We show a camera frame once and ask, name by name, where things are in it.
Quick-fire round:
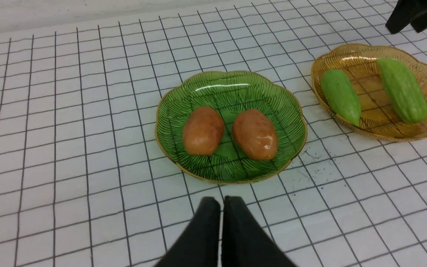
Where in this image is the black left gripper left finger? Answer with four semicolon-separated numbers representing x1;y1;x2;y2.
156;197;221;267

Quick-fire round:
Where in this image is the green cucumber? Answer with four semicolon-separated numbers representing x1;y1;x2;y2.
320;69;361;126
376;58;427;124

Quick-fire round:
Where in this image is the amber transparent scalloped plate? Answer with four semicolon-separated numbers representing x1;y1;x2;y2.
311;43;427;142

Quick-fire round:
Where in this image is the brown potato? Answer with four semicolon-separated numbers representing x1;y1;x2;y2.
182;106;224;156
232;109;278;161

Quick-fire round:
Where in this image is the green transparent scalloped plate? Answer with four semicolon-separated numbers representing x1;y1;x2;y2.
155;71;307;184

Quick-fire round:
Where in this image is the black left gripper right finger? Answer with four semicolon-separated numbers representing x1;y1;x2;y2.
221;196;295;267

